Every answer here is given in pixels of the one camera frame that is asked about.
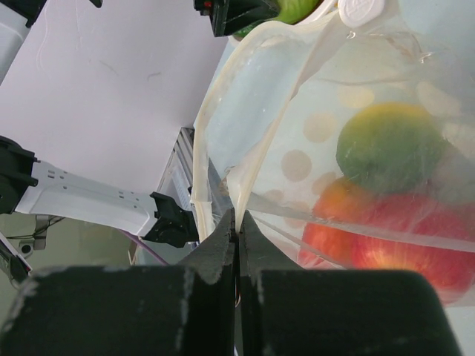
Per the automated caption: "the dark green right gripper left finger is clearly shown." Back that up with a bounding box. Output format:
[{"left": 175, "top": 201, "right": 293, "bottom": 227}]
[{"left": 1, "top": 213, "right": 235, "bottom": 355}]

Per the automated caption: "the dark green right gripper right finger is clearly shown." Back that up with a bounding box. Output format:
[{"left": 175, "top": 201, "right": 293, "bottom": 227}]
[{"left": 238, "top": 214, "right": 461, "bottom": 355}]

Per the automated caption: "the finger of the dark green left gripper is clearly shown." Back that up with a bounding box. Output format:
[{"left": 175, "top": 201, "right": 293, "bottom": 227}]
[{"left": 193, "top": 0, "right": 281, "bottom": 37}]

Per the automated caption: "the red apple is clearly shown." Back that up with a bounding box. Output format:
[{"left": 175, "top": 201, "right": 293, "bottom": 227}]
[{"left": 298, "top": 177, "right": 474, "bottom": 303}]

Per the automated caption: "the clear zip top bag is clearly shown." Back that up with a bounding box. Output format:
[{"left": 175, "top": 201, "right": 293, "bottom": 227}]
[{"left": 189, "top": 0, "right": 475, "bottom": 309}]

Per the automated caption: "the yellow green mango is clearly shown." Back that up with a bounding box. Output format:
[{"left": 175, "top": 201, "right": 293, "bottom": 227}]
[{"left": 335, "top": 102, "right": 448, "bottom": 194}]

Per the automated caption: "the green cabbage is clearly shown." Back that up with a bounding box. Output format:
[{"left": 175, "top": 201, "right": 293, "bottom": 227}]
[{"left": 275, "top": 0, "right": 321, "bottom": 24}]

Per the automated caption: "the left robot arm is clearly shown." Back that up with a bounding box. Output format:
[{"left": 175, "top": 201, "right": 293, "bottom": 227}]
[{"left": 1, "top": 1, "right": 281, "bottom": 248}]

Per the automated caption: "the white plastic basket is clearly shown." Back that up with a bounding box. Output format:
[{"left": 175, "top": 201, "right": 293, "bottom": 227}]
[{"left": 228, "top": 0, "right": 341, "bottom": 42}]

